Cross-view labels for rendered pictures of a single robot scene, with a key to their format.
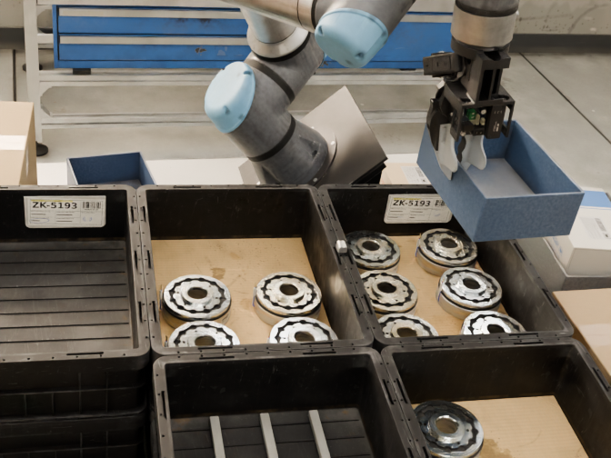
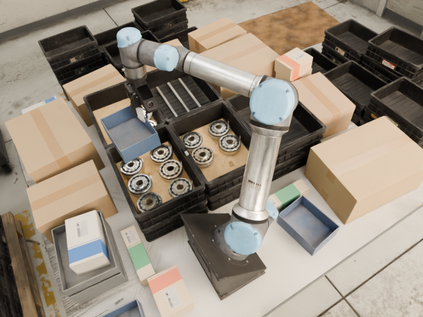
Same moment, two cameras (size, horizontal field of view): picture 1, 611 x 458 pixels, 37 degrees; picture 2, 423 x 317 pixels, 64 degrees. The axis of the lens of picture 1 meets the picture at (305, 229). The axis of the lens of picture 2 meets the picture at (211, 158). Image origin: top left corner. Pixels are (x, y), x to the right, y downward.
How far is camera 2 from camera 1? 2.08 m
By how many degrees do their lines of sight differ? 93
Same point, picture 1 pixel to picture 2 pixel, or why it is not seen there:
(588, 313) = (95, 187)
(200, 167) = (292, 282)
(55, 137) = not seen: outside the picture
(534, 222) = (118, 119)
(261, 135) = not seen: hidden behind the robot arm
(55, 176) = (347, 239)
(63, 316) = not seen: hidden behind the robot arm
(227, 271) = (228, 166)
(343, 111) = (213, 259)
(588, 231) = (85, 224)
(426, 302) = (155, 180)
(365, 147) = (193, 226)
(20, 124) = (345, 182)
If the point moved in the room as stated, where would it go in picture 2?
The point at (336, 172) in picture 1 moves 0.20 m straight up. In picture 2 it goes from (205, 224) to (200, 196)
